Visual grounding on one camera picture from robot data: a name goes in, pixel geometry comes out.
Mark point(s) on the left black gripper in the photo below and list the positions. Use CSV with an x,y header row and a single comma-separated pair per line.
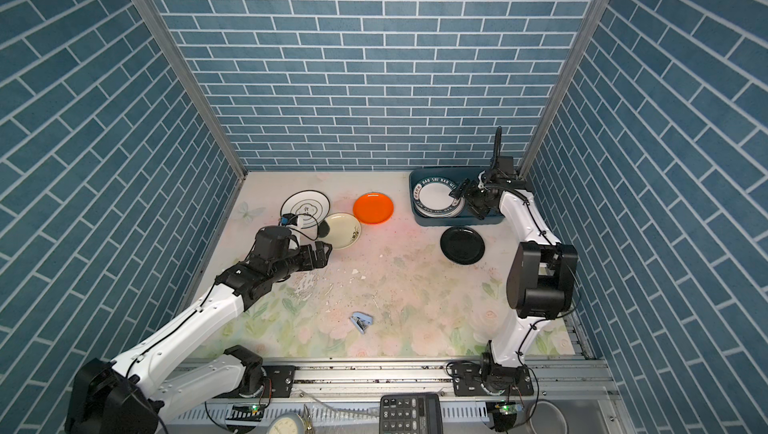
x,y
322,258

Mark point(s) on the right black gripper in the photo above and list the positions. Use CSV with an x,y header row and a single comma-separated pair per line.
x,y
468,188

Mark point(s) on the white plate hao shi rim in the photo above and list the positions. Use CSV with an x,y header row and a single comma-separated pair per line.
x,y
432,198

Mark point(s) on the cream plate black brushstroke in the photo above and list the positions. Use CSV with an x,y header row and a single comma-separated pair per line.
x,y
340,230

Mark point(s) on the white plate green cloud motif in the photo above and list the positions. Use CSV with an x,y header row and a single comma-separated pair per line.
x,y
313,207

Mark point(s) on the small orange plate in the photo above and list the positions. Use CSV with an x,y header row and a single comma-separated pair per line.
x,y
373,208

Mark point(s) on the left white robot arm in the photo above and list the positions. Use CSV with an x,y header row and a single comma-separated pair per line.
x,y
136,393

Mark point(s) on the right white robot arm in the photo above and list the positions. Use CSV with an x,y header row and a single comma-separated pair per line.
x,y
541,281

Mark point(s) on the teal plastic bin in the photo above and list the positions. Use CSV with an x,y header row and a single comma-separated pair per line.
x,y
456,175

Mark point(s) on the small black plate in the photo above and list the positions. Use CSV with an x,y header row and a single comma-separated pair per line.
x,y
462,245

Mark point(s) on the small blue stapler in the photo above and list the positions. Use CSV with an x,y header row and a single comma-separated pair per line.
x,y
361,321

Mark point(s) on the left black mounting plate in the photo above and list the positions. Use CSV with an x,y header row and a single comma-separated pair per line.
x,y
279,379

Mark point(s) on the black mounting plate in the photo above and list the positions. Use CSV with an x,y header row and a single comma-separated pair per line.
x,y
279,379
471,379

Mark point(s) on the round white clock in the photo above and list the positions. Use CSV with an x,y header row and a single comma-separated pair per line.
x,y
290,423

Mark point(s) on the green circuit board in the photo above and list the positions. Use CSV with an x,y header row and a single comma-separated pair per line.
x,y
244,418

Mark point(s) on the black calculator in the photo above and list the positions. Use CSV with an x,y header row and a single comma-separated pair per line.
x,y
418,413

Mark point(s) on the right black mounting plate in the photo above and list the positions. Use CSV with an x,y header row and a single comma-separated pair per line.
x,y
471,379

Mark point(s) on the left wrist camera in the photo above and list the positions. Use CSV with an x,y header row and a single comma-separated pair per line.
x,y
290,220

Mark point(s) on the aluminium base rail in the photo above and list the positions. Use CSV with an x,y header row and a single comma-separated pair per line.
x,y
558,378

